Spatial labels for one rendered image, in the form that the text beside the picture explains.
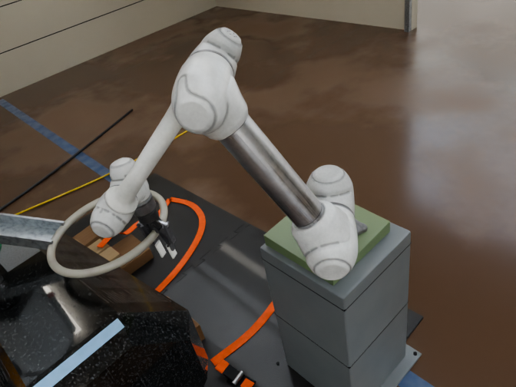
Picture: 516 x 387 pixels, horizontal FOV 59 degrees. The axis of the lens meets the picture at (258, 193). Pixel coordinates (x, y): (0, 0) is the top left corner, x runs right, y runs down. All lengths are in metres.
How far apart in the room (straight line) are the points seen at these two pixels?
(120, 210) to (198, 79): 0.54
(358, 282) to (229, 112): 0.77
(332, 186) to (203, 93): 0.59
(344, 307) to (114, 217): 0.78
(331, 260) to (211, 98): 0.58
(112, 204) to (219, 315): 1.31
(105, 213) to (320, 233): 0.64
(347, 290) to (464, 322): 1.07
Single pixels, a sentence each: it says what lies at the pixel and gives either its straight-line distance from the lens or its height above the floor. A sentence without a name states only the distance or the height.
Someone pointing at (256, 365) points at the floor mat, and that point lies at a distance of 2.35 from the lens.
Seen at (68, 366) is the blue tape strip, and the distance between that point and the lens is 1.64.
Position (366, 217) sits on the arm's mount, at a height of 0.85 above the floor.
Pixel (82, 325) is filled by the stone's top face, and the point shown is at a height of 0.82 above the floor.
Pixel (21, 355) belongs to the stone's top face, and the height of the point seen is 0.82.
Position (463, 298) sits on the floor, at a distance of 2.60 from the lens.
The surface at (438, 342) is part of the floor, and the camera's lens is 2.41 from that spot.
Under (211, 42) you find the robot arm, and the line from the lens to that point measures 1.20.
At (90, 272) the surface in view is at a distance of 1.69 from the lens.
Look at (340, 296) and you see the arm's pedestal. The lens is 1.53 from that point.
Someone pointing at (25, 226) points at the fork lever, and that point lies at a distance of 2.09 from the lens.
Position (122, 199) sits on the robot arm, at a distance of 1.41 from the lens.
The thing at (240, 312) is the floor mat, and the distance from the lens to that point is 2.55.
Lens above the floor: 1.98
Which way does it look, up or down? 37 degrees down
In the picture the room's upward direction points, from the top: 12 degrees counter-clockwise
